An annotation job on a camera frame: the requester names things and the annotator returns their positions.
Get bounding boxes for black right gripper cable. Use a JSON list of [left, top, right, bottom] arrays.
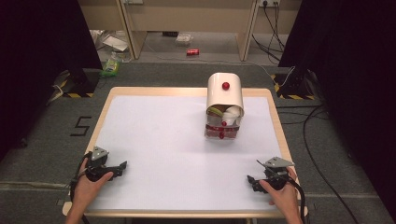
[[288, 176, 308, 224]]

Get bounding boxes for person's right hand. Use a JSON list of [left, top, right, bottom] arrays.
[[259, 166, 303, 217]]

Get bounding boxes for person's left hand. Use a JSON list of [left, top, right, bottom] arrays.
[[72, 158, 115, 216]]

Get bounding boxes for white wall socket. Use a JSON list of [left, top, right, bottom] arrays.
[[258, 0, 281, 8]]

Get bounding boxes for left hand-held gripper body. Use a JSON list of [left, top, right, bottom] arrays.
[[83, 146, 121, 183]]

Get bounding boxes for white table sheet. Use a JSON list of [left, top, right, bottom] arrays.
[[88, 94, 284, 213]]

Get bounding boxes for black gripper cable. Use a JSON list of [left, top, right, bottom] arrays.
[[69, 151, 93, 224], [288, 176, 308, 224]]

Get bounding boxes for clear plastic packet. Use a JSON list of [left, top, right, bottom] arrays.
[[175, 33, 194, 48]]

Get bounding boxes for black curtain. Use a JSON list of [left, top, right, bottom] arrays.
[[277, 0, 396, 220], [0, 0, 104, 164]]

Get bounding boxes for crumpled white plastic bag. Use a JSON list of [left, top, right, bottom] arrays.
[[89, 29, 131, 54]]

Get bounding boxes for white bread box red knobs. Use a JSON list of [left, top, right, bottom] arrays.
[[204, 72, 246, 142]]

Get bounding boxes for black socket cables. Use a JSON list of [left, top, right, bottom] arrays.
[[251, 2, 286, 63]]

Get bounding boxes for thin black floor cables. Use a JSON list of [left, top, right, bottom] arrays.
[[275, 104, 332, 126]]

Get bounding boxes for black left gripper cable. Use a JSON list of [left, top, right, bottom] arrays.
[[69, 151, 93, 224]]

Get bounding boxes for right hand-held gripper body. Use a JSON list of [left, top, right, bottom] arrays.
[[256, 156, 296, 191]]

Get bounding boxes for green packet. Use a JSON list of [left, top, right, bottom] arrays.
[[99, 58, 121, 78]]

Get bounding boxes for long black floor cable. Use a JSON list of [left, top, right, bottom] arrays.
[[303, 105, 361, 224]]

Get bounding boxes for green and yellow food item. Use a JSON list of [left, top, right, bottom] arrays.
[[207, 105, 225, 119]]

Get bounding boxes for beige wooden desk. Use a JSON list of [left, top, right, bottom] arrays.
[[77, 0, 304, 63]]

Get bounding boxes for black yellow striped stand base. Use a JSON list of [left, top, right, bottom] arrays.
[[270, 72, 316, 101], [50, 69, 101, 99]]

